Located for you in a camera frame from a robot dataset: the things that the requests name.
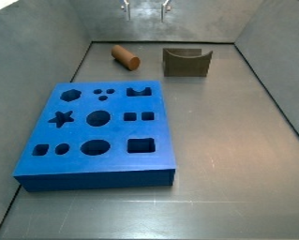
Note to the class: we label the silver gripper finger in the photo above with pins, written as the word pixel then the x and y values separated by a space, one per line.
pixel 166 9
pixel 125 6

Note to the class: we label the brown wooden cylinder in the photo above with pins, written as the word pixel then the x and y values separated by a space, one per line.
pixel 125 57

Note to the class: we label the dark grey curved cradle stand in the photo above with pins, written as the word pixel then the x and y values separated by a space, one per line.
pixel 186 62

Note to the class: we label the blue foam shape-sorting block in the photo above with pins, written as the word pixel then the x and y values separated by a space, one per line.
pixel 102 137

